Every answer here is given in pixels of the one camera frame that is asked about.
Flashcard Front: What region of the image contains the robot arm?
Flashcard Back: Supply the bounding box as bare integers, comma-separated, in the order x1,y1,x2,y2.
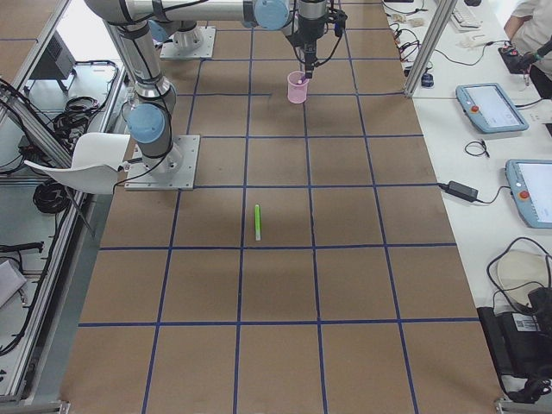
146,1,348,79
86,1,181,175

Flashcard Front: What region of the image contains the lower blue teach pendant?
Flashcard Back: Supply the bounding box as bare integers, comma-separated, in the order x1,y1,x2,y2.
505,160,551,229

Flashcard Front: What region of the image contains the aluminium frame post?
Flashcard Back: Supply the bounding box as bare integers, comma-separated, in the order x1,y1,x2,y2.
404,0,457,97

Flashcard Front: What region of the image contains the upper blue teach pendant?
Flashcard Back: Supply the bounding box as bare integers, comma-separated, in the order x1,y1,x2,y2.
455,83,529,134

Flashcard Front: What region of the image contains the person in white shirt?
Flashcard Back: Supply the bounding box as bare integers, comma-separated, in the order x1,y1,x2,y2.
504,0,551,94

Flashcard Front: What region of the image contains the small black cable loop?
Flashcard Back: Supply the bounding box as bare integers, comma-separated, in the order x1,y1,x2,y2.
464,139,490,159

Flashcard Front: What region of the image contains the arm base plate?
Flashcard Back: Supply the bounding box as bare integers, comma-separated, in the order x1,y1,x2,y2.
123,135,200,191
160,26,216,60

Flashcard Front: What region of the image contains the black power adapter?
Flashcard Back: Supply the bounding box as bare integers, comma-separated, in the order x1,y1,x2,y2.
437,180,478,203

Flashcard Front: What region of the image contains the green pen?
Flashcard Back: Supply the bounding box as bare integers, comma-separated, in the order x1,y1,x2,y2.
254,204,262,242

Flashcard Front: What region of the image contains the pink mesh cup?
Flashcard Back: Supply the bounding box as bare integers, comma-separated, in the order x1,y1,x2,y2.
287,71,309,104

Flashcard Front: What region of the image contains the blue teach pendant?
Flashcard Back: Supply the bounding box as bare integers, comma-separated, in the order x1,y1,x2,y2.
455,83,529,134
505,160,551,229

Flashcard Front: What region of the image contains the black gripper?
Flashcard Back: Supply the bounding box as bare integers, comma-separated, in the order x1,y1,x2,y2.
298,33,322,79

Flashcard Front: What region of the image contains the black device on table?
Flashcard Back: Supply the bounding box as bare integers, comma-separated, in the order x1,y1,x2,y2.
477,286,551,404

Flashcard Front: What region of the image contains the white chair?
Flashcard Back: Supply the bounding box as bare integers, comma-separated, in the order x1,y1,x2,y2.
24,132,130,195

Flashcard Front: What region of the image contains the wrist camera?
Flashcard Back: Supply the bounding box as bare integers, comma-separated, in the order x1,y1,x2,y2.
328,7,348,38

